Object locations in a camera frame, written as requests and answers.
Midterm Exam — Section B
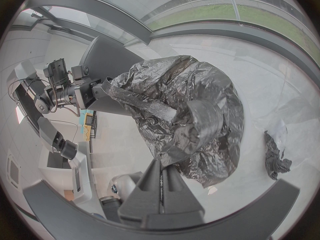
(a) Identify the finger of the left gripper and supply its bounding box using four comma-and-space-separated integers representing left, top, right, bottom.
91, 80, 177, 122

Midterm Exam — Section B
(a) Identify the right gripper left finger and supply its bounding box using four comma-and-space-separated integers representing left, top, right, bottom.
118, 158, 161, 225

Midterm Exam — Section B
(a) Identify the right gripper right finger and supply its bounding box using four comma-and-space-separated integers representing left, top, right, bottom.
144, 168, 205, 226

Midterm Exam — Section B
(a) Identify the black plastic bag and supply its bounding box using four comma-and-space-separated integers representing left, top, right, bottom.
104, 55, 245, 189

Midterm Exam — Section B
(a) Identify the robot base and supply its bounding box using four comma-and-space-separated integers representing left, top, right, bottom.
71, 141, 142, 222

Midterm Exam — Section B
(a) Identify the crumpled black plastic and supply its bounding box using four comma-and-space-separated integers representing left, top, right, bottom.
264, 130, 292, 181

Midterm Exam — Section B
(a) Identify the window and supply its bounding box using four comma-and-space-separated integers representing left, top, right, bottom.
10, 0, 320, 84

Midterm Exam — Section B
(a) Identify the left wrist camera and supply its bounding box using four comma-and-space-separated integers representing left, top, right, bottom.
71, 65, 90, 84

